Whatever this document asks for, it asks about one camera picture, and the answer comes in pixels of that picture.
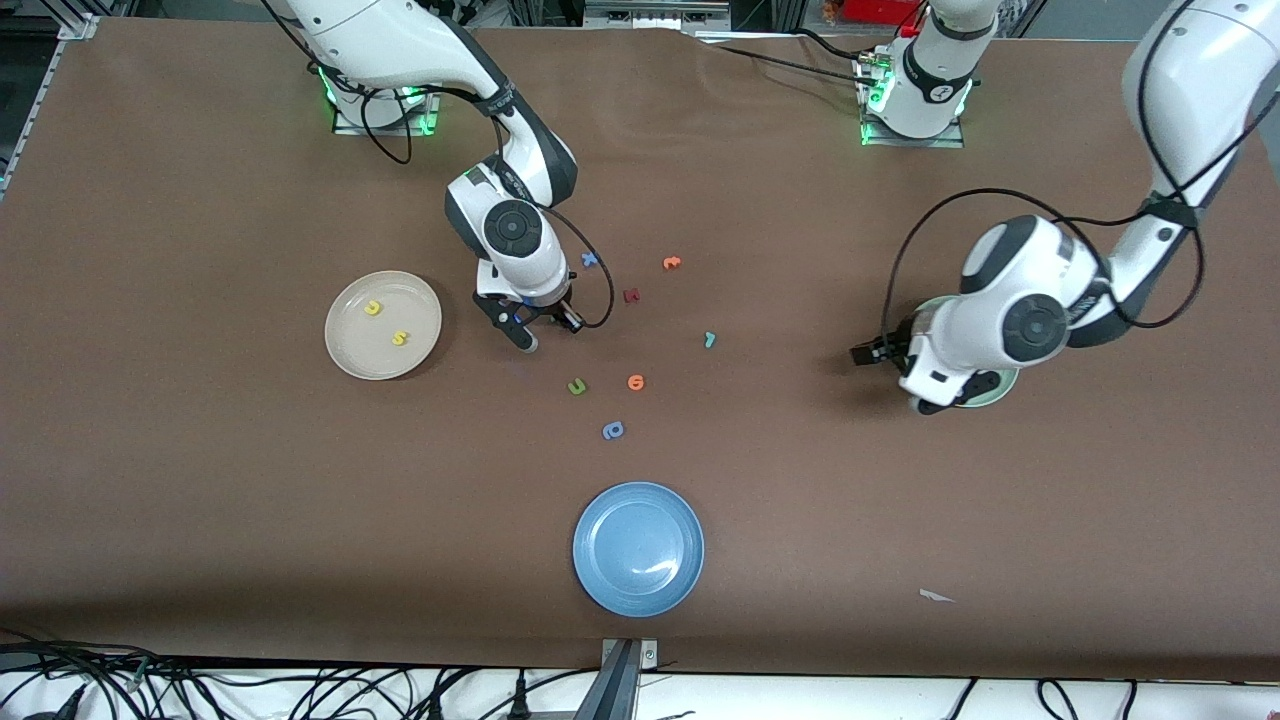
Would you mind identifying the green round plate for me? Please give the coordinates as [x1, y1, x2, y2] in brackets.
[912, 294, 1021, 411]

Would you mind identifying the beige round plate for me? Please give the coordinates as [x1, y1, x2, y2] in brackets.
[324, 270, 443, 382]

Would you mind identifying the blue round plate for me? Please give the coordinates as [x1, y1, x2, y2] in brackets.
[572, 481, 706, 618]

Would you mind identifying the red box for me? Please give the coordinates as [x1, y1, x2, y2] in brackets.
[843, 0, 923, 27]

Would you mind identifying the brown table cover sheet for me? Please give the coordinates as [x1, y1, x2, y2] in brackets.
[0, 15, 1280, 683]

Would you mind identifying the black right arm base cable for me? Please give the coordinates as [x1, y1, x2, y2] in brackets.
[358, 88, 415, 166]

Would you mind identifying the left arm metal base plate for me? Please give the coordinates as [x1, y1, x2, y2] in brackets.
[858, 112, 967, 150]

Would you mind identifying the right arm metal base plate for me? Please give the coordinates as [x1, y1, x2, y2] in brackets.
[332, 90, 442, 137]

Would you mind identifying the black cable on table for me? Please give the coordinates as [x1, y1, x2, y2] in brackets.
[796, 28, 873, 61]
[712, 44, 865, 85]

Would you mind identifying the aluminium profile post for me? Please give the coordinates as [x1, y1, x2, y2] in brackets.
[574, 638, 661, 720]

